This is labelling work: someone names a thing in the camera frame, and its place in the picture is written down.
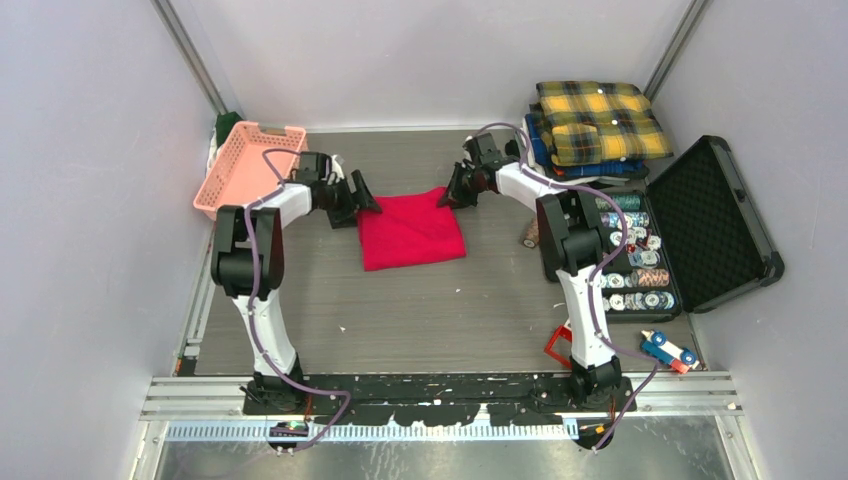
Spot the black foam-lined carrying case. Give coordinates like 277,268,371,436
593,135,785,324

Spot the pink plastic laundry basket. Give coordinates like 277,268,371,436
192,121,308,219

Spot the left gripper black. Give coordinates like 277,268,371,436
320,171,382,230

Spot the red garment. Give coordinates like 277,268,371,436
358,187,467,272

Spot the blue plaid folded shirt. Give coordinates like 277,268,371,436
523,113,649,180

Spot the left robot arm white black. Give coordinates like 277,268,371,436
210,148,382,414

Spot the red plastic frame block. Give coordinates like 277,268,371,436
543,323,572,370

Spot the green and white cloth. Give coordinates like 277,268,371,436
208,111,243,162

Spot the blue toy figure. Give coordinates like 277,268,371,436
641,330,700,374

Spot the brown poker chip roll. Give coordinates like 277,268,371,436
521,220,539,249

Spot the white folded garment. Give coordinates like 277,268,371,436
515,119,629,189

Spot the yellow plaid flannel shirt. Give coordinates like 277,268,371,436
534,81,673,167

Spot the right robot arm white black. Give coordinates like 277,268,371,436
438,133,623,411

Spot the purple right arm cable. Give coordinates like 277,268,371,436
473,121,662,454

